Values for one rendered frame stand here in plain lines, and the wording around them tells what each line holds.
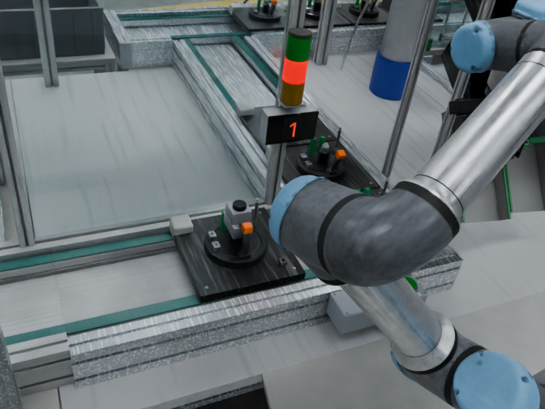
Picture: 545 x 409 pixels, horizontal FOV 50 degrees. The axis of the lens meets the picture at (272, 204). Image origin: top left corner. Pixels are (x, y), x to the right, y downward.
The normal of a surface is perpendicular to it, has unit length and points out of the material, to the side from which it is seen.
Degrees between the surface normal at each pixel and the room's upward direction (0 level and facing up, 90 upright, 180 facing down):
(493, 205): 45
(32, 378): 90
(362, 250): 66
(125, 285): 0
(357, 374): 0
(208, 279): 0
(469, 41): 90
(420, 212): 35
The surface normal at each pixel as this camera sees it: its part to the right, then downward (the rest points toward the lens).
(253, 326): 0.39, 0.60
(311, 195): -0.46, -0.70
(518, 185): 0.23, -0.12
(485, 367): -0.53, -0.49
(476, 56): -0.84, 0.26
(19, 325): 0.11, -0.79
